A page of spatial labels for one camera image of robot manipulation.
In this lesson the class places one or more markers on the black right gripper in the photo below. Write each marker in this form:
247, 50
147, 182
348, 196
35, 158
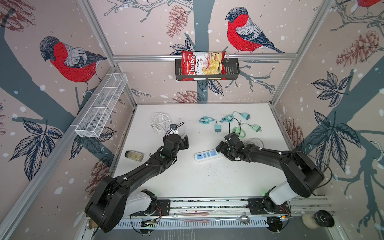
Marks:
220, 148

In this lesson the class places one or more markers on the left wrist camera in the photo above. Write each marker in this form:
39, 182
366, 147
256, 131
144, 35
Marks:
174, 129

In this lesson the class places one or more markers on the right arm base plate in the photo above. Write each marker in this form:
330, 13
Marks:
259, 206

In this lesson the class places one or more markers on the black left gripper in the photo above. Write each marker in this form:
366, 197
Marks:
182, 145

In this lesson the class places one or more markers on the small glass jar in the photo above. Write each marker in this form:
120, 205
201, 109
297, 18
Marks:
134, 156

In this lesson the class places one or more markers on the red chips bag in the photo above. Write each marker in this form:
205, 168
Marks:
202, 63

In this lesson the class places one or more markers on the white power strip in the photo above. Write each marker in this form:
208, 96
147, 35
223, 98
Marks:
207, 156

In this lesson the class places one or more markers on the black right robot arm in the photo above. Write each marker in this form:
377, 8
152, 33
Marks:
302, 174

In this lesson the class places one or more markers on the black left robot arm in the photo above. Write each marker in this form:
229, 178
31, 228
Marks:
107, 204

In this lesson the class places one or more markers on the black wire basket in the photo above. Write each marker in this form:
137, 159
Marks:
228, 70

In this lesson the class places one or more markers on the green charger with cable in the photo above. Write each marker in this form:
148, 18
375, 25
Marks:
241, 131

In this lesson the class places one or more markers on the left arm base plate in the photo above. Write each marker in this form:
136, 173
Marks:
156, 209

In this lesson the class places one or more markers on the white mesh shelf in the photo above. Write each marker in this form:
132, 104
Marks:
99, 112

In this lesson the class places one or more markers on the metal spoon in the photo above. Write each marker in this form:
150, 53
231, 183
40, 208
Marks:
243, 219

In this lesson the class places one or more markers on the tape roll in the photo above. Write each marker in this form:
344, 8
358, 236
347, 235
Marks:
318, 219

